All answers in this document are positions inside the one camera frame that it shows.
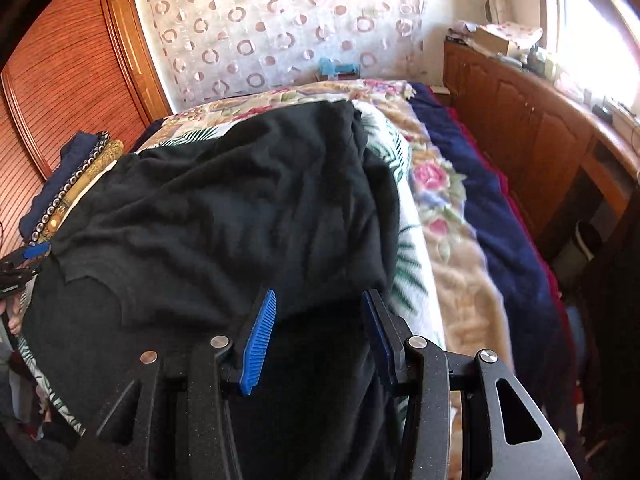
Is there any black chair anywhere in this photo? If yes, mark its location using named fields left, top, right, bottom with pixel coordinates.
left=575, top=210, right=640, bottom=461

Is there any floral blanket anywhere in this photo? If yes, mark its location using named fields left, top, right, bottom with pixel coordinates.
left=135, top=78, right=501, bottom=361

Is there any black printed t-shirt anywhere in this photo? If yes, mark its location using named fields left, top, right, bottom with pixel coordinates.
left=20, top=100, right=408, bottom=480

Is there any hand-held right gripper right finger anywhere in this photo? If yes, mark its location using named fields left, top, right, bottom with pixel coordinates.
left=361, top=289, right=581, bottom=480

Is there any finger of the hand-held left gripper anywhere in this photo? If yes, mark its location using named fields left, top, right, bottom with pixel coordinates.
left=0, top=265, right=43, bottom=282
left=2, top=241, right=52, bottom=267

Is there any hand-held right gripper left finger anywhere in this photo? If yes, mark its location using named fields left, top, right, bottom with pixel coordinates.
left=95, top=289, right=277, bottom=480

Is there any stack of folded clothes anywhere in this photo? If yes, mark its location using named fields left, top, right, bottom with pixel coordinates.
left=20, top=131, right=112, bottom=242

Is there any golden patterned garment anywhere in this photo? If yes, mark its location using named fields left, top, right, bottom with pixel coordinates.
left=42, top=139, right=125, bottom=241

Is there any circle-patterned sheer curtain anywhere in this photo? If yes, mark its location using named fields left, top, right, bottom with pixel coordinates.
left=132, top=0, right=433, bottom=111

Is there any wooden cabinet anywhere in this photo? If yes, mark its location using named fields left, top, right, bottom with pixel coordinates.
left=442, top=40, right=640, bottom=261

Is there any window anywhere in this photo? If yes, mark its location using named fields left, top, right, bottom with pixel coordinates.
left=537, top=0, right=640, bottom=111

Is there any navy blanket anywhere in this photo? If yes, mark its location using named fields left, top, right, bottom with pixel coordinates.
left=407, top=82, right=576, bottom=411

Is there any blue toy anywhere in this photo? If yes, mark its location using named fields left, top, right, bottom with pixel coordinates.
left=318, top=57, right=361, bottom=81

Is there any cardboard box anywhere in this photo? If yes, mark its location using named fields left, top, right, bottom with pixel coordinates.
left=472, top=25, right=521, bottom=58

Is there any person's left hand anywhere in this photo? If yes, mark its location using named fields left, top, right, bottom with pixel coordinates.
left=4, top=296, right=25, bottom=335

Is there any leaf-print bed sheet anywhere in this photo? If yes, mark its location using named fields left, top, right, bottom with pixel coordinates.
left=20, top=99, right=448, bottom=436

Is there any white waste bin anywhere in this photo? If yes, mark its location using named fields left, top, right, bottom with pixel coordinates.
left=562, top=220, right=603, bottom=276

